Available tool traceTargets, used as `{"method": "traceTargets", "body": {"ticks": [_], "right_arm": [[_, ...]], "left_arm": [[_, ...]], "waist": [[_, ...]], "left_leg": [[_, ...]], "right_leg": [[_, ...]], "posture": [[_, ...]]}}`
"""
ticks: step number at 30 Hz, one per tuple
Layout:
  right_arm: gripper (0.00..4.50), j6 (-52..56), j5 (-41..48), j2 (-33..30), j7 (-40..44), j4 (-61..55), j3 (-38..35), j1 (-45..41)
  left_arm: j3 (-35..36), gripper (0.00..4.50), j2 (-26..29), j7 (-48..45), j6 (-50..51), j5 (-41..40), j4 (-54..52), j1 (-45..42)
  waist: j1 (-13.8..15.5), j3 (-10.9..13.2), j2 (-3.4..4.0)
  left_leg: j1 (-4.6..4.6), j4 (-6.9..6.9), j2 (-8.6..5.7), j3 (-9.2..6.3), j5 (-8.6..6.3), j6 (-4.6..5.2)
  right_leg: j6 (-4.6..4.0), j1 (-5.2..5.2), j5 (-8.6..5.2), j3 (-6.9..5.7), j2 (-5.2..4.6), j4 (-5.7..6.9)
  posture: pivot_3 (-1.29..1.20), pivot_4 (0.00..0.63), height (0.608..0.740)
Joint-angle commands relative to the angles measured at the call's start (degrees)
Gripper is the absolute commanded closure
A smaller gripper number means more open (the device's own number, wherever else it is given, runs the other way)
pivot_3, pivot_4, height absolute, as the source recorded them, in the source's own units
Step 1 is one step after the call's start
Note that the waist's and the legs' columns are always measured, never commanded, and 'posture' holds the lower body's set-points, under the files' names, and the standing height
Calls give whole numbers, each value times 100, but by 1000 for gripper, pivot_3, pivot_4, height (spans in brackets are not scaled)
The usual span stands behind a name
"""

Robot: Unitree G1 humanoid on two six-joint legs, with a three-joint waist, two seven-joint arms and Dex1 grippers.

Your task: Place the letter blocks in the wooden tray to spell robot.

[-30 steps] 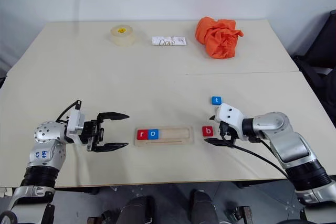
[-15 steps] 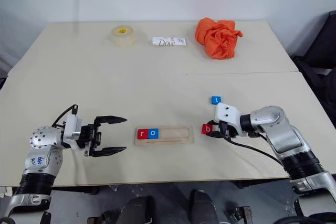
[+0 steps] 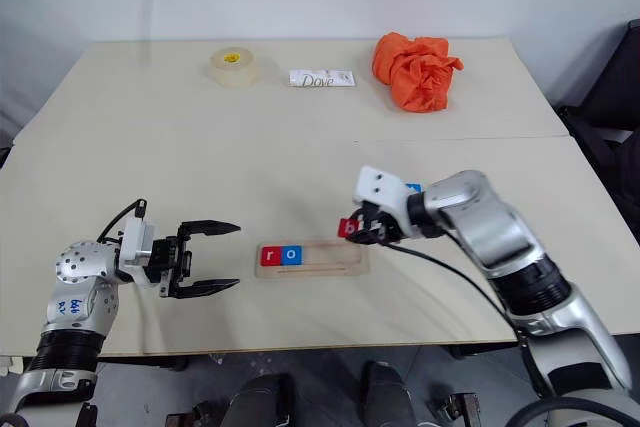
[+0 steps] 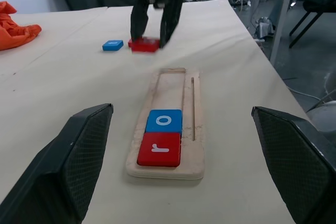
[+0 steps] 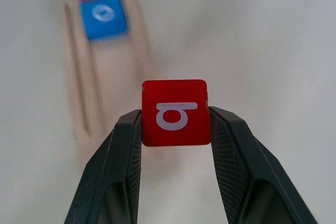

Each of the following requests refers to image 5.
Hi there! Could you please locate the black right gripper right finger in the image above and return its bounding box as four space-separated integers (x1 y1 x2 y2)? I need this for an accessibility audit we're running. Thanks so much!
208 106 320 224

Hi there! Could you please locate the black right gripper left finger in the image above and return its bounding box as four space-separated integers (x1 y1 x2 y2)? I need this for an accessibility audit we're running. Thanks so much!
64 109 143 224

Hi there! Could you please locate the red letter b block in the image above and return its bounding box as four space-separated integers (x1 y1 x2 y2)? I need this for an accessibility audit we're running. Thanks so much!
141 79 212 147

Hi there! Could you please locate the wooden letter tray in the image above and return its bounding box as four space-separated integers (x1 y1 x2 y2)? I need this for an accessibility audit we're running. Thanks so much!
64 0 169 174

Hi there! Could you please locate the blue letter o block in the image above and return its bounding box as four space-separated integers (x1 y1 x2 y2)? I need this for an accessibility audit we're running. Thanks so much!
79 0 129 40

